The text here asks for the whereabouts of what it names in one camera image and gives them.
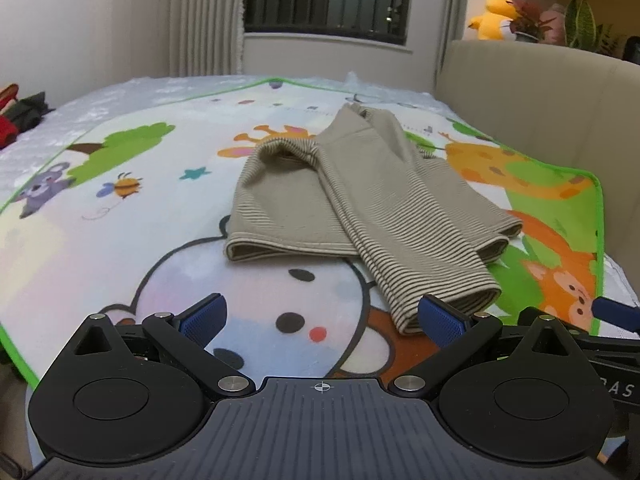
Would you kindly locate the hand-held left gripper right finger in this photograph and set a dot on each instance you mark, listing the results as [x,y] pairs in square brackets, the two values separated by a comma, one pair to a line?
[442,320]

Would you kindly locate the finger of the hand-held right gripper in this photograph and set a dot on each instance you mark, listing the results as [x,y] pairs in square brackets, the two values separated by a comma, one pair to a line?
[617,312]
[590,341]

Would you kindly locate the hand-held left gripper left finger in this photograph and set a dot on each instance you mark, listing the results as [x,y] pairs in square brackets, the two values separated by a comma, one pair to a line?
[206,317]

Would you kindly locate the beige striped garment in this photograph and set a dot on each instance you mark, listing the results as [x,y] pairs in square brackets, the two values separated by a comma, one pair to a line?
[300,200]

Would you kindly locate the cartoon animal printed blanket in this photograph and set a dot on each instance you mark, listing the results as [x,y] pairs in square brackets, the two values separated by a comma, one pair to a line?
[150,200]

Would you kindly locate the beige padded headboard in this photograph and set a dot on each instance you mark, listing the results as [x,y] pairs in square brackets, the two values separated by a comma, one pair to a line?
[550,110]

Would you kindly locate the white bed sheet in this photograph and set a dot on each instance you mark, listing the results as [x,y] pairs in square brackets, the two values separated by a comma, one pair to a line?
[100,105]

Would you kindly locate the black object on shelf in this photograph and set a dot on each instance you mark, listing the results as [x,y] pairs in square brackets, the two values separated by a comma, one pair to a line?
[632,50]

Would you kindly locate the dark grey garment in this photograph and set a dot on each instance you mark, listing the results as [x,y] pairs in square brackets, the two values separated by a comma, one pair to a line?
[30,112]

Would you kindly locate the green snake plant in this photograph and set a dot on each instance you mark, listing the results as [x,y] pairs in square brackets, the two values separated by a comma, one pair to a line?
[585,25]

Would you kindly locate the pink plush toy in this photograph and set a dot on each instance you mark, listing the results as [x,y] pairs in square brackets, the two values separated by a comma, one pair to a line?
[554,22]

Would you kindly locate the beige narrow curtain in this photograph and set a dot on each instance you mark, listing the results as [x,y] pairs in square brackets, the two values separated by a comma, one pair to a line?
[455,20]

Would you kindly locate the white pleated curtain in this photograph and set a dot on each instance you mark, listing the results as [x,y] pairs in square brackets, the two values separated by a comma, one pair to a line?
[205,15]

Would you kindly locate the yellow plush toy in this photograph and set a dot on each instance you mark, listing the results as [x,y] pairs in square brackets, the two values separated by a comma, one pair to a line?
[492,15]

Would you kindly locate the window with dark railing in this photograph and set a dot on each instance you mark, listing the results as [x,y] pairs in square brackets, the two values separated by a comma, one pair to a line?
[325,5]

